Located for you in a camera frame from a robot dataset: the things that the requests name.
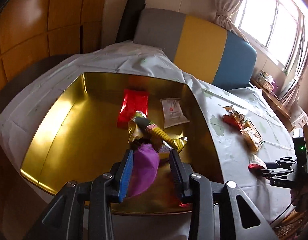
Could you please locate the red white small packet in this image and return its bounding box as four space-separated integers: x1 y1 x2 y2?
248 154 267 172

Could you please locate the brown pastry snack packet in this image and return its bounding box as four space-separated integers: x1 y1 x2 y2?
240 127 264 153

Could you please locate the orange oat snack packet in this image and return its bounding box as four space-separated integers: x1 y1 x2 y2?
224 106 252 129

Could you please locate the red snack packet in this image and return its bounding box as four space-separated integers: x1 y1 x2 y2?
222 114 243 131

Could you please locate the purple candy packet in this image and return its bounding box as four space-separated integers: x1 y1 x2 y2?
128 144 159 197

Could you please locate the white green-patterned tablecloth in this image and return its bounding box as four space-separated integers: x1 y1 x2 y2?
0 42 294 222

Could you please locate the wooden side table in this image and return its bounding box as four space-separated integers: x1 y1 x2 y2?
250 78 291 119

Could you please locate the red gold gift box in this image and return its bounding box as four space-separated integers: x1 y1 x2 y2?
20 71 225 216

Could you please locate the tissue box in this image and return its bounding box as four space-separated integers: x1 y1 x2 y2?
256 70 278 95

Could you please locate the gold yellow snack packet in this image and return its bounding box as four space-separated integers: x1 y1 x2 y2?
128 111 188 153

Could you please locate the white sachet packet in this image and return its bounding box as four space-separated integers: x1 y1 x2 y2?
160 98 190 128

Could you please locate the red flat packet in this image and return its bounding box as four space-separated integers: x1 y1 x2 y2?
117 89 149 129

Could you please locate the grey yellow blue chair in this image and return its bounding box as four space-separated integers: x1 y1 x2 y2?
133 9 257 90

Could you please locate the window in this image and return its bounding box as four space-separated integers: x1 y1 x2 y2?
233 0 308 75

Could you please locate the wooden wardrobe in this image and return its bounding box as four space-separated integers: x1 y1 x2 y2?
0 0 105 90

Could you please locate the black post behind chair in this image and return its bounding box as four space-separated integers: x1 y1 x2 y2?
115 0 146 43

